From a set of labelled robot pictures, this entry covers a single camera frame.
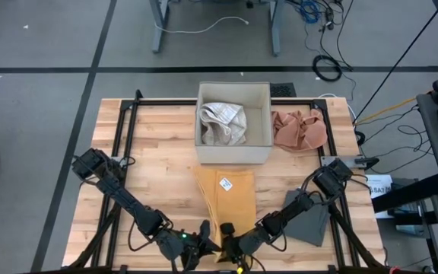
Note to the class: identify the beige fabric storage box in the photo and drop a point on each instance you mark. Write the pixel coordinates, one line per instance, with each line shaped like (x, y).
(230, 154)

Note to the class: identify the white printed paper sheet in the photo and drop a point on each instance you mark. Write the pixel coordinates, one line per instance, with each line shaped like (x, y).
(379, 188)

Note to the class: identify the grey waffle towel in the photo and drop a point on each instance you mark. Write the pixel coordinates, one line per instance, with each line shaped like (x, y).
(310, 224)

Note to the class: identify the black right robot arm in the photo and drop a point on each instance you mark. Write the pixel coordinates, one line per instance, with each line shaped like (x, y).
(302, 207)

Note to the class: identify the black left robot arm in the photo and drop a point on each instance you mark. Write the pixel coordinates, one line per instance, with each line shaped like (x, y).
(124, 198)

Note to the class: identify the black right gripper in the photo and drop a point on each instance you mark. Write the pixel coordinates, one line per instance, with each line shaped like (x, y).
(243, 243)

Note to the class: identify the black metal table frame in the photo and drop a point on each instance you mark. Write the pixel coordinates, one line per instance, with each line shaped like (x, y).
(127, 122)

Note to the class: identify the white plaid towel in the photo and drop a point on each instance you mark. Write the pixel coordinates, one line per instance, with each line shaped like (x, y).
(223, 123)

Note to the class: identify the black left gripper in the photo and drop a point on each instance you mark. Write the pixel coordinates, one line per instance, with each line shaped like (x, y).
(181, 245)

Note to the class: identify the yellow towel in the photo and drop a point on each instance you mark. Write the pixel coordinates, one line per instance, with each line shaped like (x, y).
(230, 201)

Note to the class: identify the salmon pink towel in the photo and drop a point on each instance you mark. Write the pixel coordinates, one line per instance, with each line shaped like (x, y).
(300, 131)

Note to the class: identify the black metal beam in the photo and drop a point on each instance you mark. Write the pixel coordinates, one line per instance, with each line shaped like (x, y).
(409, 194)

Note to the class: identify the grey metal mounting plate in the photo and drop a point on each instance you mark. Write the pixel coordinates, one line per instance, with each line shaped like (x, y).
(114, 159)
(350, 161)

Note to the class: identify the black floor grille mat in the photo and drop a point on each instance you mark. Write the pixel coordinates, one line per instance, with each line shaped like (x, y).
(283, 90)

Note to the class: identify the grey desk leg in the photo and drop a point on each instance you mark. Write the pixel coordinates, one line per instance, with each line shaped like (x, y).
(276, 26)
(159, 26)

